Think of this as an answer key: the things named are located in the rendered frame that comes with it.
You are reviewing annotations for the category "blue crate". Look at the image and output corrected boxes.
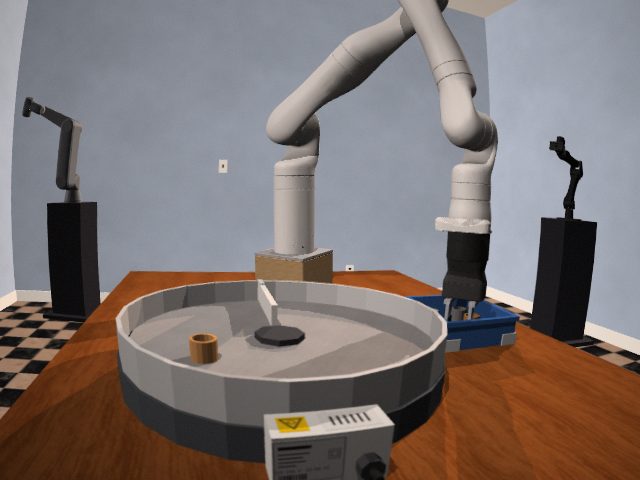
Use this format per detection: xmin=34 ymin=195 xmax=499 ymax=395
xmin=405 ymin=295 xmax=520 ymax=353

